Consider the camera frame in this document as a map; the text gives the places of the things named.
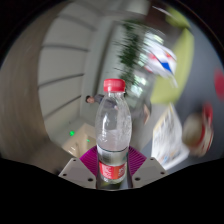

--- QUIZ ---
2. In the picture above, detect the colourful printed magazine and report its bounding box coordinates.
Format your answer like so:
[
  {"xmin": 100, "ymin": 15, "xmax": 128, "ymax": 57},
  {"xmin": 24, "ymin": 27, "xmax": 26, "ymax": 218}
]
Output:
[{"xmin": 151, "ymin": 103, "xmax": 190, "ymax": 171}]

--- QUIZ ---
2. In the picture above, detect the red white patterned mug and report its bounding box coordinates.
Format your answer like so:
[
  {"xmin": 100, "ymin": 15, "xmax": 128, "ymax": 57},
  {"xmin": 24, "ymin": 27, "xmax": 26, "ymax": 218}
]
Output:
[{"xmin": 182, "ymin": 102, "xmax": 215, "ymax": 158}]

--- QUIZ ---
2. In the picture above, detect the large lime green table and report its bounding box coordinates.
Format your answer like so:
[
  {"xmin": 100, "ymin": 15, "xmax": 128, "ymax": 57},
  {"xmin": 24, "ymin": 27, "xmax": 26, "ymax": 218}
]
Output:
[{"xmin": 149, "ymin": 28, "xmax": 195, "ymax": 105}]

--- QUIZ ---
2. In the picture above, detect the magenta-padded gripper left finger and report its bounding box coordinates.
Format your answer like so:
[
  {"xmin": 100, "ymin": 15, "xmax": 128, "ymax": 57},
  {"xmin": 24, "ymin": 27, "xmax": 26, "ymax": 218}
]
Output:
[{"xmin": 58, "ymin": 145, "xmax": 99, "ymax": 189}]

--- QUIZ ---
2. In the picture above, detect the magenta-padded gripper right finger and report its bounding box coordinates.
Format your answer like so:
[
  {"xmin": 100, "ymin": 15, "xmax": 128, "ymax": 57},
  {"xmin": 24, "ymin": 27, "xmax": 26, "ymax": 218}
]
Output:
[{"xmin": 127, "ymin": 145, "xmax": 168, "ymax": 188}]

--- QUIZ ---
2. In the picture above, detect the clear red-capped water bottle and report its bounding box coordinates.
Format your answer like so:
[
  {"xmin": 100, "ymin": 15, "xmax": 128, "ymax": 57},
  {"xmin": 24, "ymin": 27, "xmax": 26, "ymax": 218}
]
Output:
[{"xmin": 94, "ymin": 78, "xmax": 133, "ymax": 185}]

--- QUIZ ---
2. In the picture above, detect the row of potted green plants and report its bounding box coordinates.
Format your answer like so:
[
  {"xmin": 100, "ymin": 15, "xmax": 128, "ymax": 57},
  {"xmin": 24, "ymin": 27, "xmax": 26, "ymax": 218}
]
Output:
[{"xmin": 116, "ymin": 19, "xmax": 148, "ymax": 89}]

